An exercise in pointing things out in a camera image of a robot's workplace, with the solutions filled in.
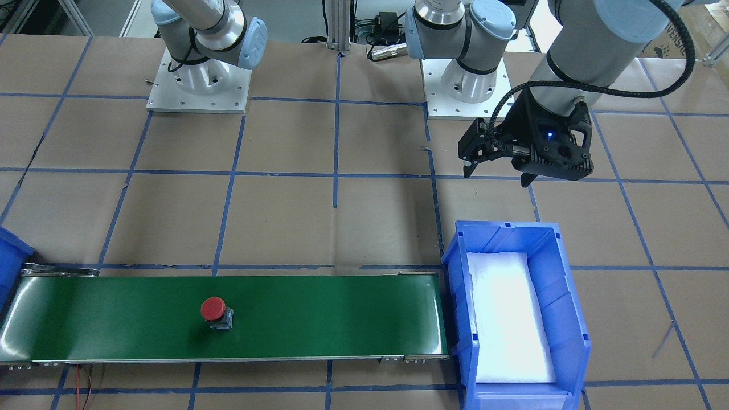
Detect white foam pad in bin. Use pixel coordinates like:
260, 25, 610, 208
467, 252, 556, 383

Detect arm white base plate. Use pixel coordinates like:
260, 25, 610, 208
146, 50, 252, 114
421, 58, 512, 120

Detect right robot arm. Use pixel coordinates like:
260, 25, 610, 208
151, 1, 268, 95

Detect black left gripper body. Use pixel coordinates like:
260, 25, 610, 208
497, 90, 594, 180

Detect aluminium frame post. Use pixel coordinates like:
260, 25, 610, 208
325, 0, 354, 54

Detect green conveyor belt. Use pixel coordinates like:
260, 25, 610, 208
2, 273, 449, 365

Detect cardboard box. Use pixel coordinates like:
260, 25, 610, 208
638, 1, 727, 58

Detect braided black cable on left arm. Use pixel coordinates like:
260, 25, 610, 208
487, 0, 697, 157

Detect red push button switch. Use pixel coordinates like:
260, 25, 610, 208
200, 296, 234, 330

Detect silver cylindrical connector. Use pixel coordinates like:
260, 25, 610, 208
368, 43, 408, 62

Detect blue bin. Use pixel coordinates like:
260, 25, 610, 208
1, 227, 35, 310
442, 221, 591, 409

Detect black power adapter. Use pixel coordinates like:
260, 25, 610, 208
375, 11, 399, 36

